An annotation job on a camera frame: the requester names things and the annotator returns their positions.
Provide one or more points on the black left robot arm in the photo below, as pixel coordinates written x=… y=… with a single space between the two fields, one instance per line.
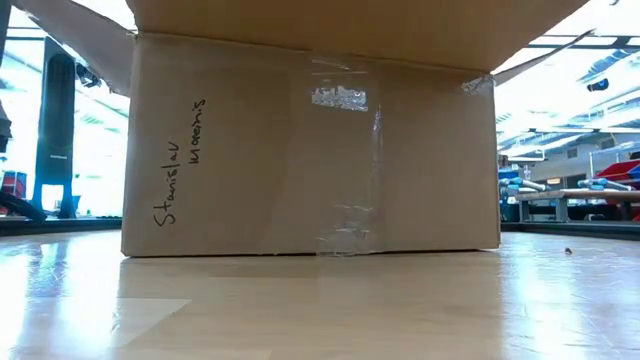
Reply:
x=4 y=30

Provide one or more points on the black ceiling camera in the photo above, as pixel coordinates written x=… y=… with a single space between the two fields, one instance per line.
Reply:
x=87 y=76

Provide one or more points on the black overhead frame beam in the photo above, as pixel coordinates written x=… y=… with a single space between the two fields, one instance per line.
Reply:
x=622 y=42

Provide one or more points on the tall black tower stand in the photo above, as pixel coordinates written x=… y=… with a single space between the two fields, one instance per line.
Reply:
x=55 y=125

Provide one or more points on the wooden workbench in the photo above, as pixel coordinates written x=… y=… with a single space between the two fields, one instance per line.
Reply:
x=575 y=196

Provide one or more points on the red storage bin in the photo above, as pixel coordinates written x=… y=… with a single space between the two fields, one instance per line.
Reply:
x=620 y=171

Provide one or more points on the red crate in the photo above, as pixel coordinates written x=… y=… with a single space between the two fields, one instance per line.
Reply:
x=14 y=184

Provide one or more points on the grey blue robot tube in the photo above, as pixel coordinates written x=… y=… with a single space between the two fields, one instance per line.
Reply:
x=530 y=185
x=607 y=184

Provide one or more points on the brown cardboard box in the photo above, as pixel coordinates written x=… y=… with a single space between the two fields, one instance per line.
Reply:
x=275 y=175

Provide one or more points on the black dome camera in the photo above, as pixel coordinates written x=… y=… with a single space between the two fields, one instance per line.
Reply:
x=597 y=85

